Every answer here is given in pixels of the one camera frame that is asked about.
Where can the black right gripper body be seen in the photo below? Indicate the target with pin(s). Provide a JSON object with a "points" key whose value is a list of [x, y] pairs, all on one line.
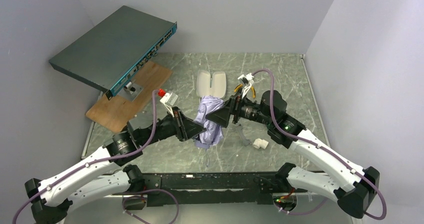
{"points": [[236, 108]]}

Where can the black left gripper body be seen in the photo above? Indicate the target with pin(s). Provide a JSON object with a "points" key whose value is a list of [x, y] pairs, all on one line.
{"points": [[180, 124]]}

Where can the purple umbrella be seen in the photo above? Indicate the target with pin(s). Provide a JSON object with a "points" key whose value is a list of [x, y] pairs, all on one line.
{"points": [[213, 133]]}

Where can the cream umbrella case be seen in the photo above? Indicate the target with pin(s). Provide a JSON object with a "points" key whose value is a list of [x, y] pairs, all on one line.
{"points": [[208, 84]]}

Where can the white pipe elbow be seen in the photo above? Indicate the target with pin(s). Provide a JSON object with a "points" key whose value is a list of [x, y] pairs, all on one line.
{"points": [[260, 143]]}

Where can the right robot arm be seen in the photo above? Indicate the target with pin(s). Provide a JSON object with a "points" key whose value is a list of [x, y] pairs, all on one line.
{"points": [[351, 186]]}

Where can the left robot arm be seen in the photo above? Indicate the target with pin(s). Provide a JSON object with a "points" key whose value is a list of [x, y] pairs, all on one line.
{"points": [[107, 170]]}

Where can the wooden board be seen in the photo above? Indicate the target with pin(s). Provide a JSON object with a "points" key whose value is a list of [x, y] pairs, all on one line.
{"points": [[114, 113]]}

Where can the yellow handled pliers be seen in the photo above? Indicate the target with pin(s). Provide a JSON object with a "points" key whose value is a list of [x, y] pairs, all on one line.
{"points": [[245, 90]]}

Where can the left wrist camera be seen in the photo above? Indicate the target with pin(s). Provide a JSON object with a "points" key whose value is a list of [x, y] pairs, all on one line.
{"points": [[168, 99]]}

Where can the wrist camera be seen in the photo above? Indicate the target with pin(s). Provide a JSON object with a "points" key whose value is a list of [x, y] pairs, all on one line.
{"points": [[168, 99], [246, 80]]}

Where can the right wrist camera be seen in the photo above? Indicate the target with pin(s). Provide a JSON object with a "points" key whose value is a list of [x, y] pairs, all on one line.
{"points": [[246, 80]]}

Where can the metal switch stand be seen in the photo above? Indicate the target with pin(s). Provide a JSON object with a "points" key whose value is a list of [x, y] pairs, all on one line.
{"points": [[130, 91]]}

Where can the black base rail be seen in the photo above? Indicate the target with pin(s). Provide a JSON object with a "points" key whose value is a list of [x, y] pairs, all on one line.
{"points": [[211, 188]]}

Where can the dark network switch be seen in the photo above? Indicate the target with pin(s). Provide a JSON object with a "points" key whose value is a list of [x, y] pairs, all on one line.
{"points": [[109, 55]]}

